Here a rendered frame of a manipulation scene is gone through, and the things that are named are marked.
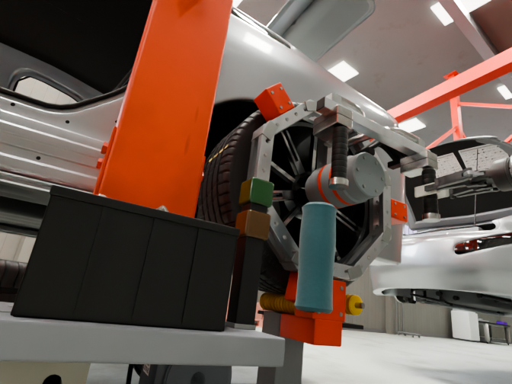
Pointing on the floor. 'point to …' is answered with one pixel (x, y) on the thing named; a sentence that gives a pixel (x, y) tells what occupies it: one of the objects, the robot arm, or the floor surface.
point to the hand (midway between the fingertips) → (430, 191)
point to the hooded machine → (465, 325)
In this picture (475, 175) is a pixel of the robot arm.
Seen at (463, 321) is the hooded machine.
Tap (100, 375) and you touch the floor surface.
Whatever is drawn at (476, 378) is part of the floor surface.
